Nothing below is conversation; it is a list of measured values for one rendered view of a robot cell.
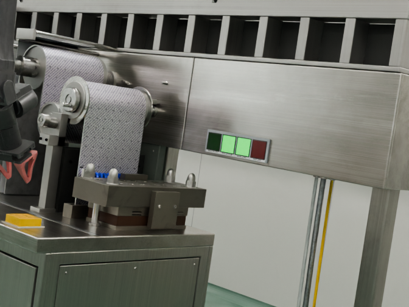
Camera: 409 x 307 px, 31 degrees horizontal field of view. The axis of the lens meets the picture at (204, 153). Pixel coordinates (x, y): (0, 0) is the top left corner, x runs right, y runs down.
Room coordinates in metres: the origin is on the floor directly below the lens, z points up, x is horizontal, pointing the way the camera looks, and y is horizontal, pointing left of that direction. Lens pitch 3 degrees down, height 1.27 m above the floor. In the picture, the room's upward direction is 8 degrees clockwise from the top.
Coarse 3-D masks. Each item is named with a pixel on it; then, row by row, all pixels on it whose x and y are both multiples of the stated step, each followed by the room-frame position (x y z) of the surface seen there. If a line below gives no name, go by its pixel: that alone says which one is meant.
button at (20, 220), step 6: (6, 216) 2.00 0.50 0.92; (12, 216) 1.99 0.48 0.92; (18, 216) 1.99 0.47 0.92; (24, 216) 2.00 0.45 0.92; (30, 216) 2.01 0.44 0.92; (12, 222) 1.98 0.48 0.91; (18, 222) 1.96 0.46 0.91; (24, 222) 1.97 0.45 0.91; (30, 222) 1.98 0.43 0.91; (36, 222) 2.00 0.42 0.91
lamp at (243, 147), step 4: (240, 140) 2.24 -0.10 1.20; (244, 140) 2.23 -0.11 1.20; (248, 140) 2.22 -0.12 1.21; (240, 144) 2.24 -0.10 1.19; (244, 144) 2.23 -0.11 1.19; (248, 144) 2.22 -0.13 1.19; (240, 148) 2.24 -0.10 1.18; (244, 148) 2.23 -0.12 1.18; (248, 148) 2.22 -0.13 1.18; (236, 152) 2.25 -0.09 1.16; (240, 152) 2.24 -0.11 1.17; (244, 152) 2.23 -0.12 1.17; (248, 152) 2.22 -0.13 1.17
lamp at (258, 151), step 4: (256, 144) 2.20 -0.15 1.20; (260, 144) 2.19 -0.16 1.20; (264, 144) 2.18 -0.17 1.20; (252, 148) 2.21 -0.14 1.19; (256, 148) 2.20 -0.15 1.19; (260, 148) 2.19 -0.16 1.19; (264, 148) 2.18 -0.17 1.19; (252, 152) 2.21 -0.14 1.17; (256, 152) 2.20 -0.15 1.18; (260, 152) 2.18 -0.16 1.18; (264, 152) 2.18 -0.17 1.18; (252, 156) 2.21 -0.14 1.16; (256, 156) 2.19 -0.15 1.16; (260, 156) 2.18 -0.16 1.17
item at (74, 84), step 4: (68, 84) 2.30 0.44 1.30; (72, 84) 2.29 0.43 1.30; (76, 84) 2.28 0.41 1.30; (80, 84) 2.26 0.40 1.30; (80, 88) 2.26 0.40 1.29; (80, 92) 2.26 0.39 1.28; (84, 92) 2.25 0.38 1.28; (84, 96) 2.25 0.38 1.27; (144, 96) 2.44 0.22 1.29; (84, 100) 2.24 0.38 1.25; (80, 104) 2.25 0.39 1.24; (84, 104) 2.24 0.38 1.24; (80, 108) 2.25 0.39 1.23; (148, 108) 2.43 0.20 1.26; (64, 112) 2.31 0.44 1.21; (68, 112) 2.29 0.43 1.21; (76, 112) 2.26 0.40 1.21; (80, 112) 2.25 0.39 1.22; (68, 116) 2.29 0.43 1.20; (72, 116) 2.27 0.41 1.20; (76, 116) 2.26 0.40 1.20
